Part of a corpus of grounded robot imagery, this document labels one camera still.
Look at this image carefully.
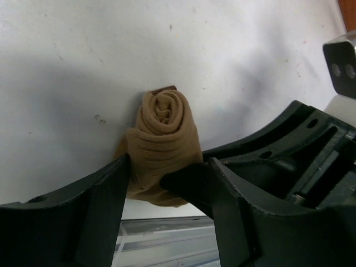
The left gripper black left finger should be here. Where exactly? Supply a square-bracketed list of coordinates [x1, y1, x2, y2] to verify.
[1, 155, 130, 266]

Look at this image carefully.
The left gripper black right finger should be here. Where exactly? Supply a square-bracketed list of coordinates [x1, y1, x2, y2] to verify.
[208, 158, 355, 266]

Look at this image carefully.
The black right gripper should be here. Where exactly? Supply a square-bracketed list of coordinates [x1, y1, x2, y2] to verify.
[203, 101, 355, 207]

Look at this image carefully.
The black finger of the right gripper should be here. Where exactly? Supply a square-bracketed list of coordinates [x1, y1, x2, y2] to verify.
[160, 162, 216, 219]

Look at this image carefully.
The tan brown ribbed sock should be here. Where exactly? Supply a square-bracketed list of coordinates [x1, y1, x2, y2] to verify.
[114, 86, 203, 207]

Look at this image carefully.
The orange compartment tray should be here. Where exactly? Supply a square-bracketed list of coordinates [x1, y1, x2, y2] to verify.
[338, 0, 356, 32]

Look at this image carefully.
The aluminium table edge rail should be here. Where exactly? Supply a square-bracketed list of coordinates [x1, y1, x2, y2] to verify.
[112, 216, 220, 266]

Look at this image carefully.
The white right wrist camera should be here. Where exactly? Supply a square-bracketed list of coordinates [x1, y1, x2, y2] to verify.
[323, 30, 355, 116]

